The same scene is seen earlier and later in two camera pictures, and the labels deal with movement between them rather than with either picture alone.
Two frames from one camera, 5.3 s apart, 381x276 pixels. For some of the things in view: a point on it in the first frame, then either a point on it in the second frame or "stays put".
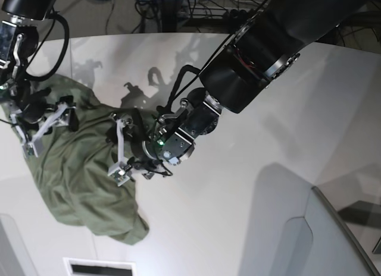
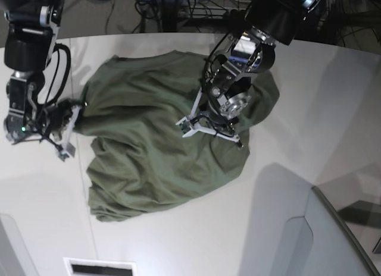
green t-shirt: x=84 y=150 → x=133 y=106
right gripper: x=130 y=142 → x=203 y=119
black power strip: x=234 y=15 stays put
